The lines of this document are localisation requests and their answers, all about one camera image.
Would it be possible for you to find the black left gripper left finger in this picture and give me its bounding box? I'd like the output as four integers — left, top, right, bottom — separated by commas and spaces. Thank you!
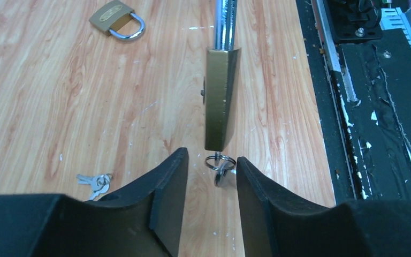
0, 147, 189, 256

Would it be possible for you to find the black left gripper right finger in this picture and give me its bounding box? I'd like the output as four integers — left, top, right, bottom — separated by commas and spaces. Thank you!
236, 157, 411, 256

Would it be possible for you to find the silver key bunch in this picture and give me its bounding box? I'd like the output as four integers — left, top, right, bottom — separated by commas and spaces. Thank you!
204, 152, 237, 187
76, 173, 112, 201

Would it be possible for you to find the brass padlock with steel shackle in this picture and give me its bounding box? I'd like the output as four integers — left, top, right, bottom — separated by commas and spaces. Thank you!
89, 0, 146, 41

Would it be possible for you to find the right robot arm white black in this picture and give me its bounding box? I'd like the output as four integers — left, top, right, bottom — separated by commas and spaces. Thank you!
324, 1, 383, 44

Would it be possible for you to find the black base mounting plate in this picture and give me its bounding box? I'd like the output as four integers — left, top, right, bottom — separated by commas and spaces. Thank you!
296, 1, 411, 203

